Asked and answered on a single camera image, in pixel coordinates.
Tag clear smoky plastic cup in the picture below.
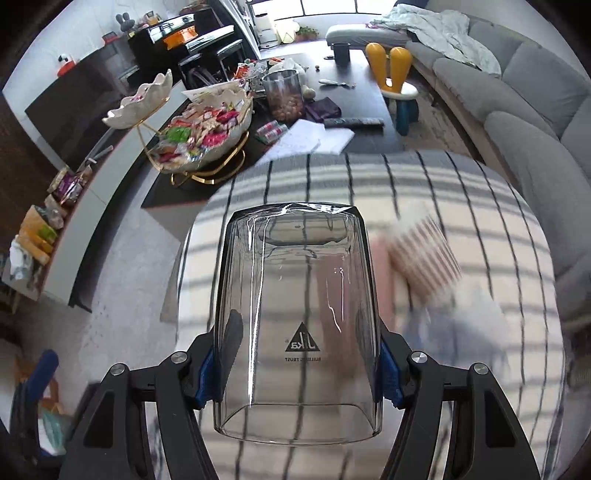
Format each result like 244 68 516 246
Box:
213 202 382 445

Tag pink and white cup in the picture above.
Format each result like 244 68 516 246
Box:
315 236 397 375

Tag dark cup on table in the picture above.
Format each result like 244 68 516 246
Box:
332 42 351 68

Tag clear bluish plastic bottle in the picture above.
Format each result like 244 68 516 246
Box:
403 280 511 375

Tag plaid checkered blanket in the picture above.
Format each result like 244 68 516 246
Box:
158 150 564 479

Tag grey tv console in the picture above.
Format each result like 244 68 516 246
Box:
38 80 191 309

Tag snack packets pile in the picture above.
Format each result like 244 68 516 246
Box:
8 159 94 283

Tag grey sectional sofa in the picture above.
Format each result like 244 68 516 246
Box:
324 13 591 333

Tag snack filled shell bowl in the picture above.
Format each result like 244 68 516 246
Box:
144 80 253 187

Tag black television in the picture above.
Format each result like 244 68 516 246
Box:
26 38 136 169

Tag empty white shell bowl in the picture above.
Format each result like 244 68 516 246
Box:
102 69 173 130

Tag black remote control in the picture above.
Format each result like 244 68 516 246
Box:
324 117 385 130

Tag white papers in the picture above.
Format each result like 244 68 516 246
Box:
256 119 355 165

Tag purple cloth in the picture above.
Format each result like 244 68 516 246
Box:
304 97 342 123

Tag dark coffee table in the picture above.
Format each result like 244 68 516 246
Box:
140 48 406 210

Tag yellow rabbit ear stool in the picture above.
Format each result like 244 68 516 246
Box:
365 42 419 136

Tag clear jar of nuts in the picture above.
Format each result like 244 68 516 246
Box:
263 69 304 124

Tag black piano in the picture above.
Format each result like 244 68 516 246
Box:
128 6 247 88

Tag light green blanket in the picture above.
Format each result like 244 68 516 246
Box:
370 3 502 77

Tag potted green plant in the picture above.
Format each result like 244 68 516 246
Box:
295 25 318 42

